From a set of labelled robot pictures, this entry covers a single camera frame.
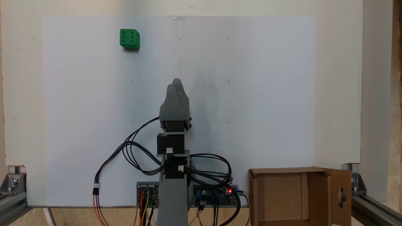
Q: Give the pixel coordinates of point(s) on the clear tape piece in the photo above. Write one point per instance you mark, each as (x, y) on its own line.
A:
(179, 17)

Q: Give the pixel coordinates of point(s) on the blue circuit board red light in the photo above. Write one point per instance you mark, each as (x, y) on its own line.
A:
(213, 196)

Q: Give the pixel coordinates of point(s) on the aluminium frame post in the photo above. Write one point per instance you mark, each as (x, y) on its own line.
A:
(373, 212)
(11, 204)

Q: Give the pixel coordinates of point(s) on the large white paper sheet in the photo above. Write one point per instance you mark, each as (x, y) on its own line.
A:
(251, 94)

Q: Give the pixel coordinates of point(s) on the green dice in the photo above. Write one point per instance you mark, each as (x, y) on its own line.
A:
(129, 39)

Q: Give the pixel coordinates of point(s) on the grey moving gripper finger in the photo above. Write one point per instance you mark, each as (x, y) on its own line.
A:
(171, 108)

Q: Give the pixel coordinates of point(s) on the open cardboard box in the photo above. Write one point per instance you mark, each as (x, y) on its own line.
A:
(276, 194)

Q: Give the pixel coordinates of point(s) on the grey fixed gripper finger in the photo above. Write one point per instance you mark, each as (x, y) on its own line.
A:
(180, 89)

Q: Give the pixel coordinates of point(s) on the metal corner bracket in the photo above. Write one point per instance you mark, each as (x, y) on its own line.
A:
(356, 183)
(12, 182)

